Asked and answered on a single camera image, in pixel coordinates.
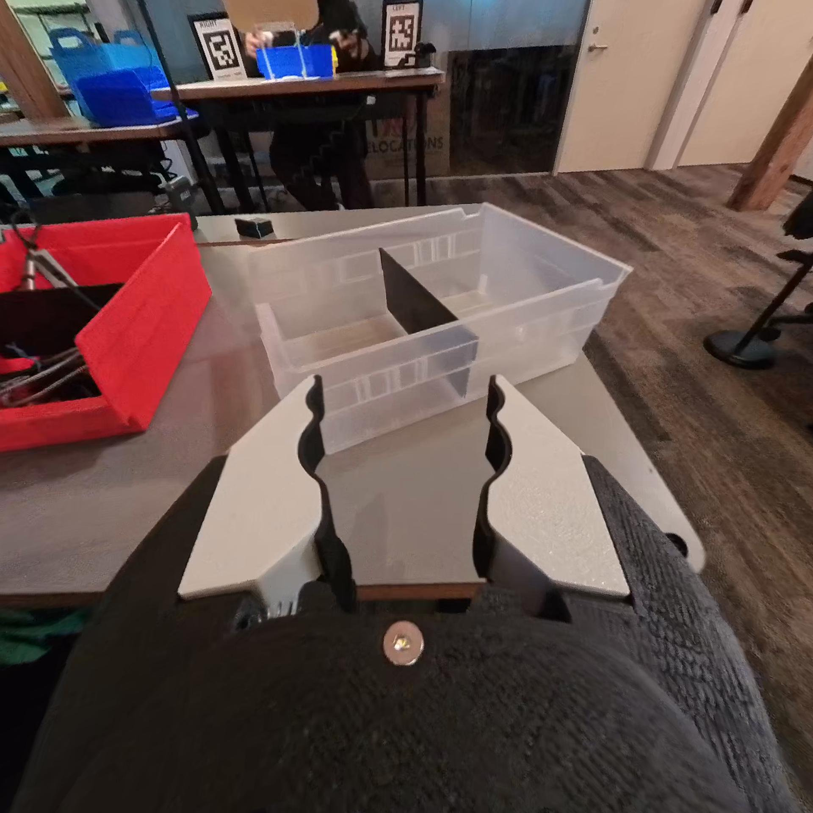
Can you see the cardboard box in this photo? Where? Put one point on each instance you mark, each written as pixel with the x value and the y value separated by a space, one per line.
pixel 432 152

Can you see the white hinged door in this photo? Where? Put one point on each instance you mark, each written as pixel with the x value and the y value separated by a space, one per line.
pixel 749 82

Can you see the green cloth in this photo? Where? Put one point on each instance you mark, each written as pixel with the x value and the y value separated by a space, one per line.
pixel 32 635

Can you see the red plastic bin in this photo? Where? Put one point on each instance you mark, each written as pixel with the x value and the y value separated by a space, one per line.
pixel 146 330

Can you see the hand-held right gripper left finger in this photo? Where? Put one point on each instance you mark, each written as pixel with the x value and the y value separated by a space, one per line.
pixel 254 508

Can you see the clear plastic bin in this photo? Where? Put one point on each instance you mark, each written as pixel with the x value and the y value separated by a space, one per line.
pixel 540 305

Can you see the black bin divider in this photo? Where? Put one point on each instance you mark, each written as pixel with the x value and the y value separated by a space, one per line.
pixel 413 298

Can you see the glass partition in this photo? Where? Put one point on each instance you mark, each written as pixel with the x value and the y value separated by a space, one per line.
pixel 508 108

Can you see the white printed tag board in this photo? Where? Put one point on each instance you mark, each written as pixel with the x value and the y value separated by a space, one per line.
pixel 402 32
pixel 222 51

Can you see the black tripod pole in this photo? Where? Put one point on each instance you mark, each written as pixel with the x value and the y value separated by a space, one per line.
pixel 185 120

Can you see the black floor stand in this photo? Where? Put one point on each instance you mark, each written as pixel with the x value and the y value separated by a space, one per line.
pixel 740 349

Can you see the small black box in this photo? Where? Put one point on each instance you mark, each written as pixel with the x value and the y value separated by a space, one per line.
pixel 254 228

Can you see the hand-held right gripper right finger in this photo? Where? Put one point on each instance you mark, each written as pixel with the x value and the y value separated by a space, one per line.
pixel 552 508

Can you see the dark wood table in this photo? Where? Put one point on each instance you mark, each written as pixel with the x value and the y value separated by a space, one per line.
pixel 76 130
pixel 355 81

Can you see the blue plastic bin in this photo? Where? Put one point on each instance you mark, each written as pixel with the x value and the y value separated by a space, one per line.
pixel 120 95

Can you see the small blue bin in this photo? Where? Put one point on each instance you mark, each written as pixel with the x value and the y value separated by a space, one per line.
pixel 286 63

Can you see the grey power adapter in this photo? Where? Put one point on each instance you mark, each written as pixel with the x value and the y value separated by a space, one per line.
pixel 179 194

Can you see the wooden post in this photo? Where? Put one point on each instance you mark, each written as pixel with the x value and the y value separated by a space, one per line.
pixel 772 146
pixel 25 63

